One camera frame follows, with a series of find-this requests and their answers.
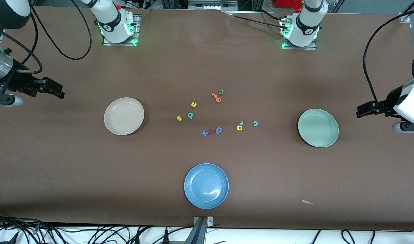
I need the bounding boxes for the black tangled floor cable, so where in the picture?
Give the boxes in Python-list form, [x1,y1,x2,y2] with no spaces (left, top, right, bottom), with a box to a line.
[0,213,58,244]
[47,225,133,244]

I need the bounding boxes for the grey power strip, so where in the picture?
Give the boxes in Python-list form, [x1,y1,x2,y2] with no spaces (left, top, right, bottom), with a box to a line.
[188,0,238,11]

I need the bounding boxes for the blue plate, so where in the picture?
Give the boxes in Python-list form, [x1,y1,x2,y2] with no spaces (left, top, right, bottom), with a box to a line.
[184,163,229,210]

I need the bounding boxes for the green plate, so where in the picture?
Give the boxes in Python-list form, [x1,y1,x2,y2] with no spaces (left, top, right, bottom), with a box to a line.
[298,108,339,148]

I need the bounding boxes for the brown table cover sheet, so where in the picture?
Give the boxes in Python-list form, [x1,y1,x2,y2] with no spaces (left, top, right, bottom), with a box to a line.
[0,6,414,231]

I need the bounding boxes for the black looping right arm cable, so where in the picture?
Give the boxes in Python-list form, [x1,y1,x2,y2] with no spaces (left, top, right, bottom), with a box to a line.
[29,0,92,61]

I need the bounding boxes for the black base cable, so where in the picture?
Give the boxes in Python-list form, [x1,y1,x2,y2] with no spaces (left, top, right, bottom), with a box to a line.
[231,14,290,30]
[259,8,289,21]

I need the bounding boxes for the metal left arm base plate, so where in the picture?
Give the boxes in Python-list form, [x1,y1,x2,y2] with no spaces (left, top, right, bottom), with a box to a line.
[281,19,318,51]

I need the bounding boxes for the metal table edge bracket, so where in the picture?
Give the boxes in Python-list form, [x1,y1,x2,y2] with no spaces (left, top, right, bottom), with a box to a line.
[185,216,214,244]

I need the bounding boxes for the beige brown plate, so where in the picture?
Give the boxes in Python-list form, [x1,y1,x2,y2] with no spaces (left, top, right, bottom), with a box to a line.
[104,97,145,136]

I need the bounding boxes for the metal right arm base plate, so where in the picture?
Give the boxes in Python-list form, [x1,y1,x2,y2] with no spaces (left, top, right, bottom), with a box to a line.
[103,14,140,46]

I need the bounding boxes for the black long left arm cable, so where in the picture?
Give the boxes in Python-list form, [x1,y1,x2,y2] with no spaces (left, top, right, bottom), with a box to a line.
[363,8,414,106]

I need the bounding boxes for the red box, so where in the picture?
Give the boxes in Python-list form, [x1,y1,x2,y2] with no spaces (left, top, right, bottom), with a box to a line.
[274,0,304,9]

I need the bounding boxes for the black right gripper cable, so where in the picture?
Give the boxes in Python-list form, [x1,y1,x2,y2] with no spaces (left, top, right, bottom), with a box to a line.
[0,29,43,74]

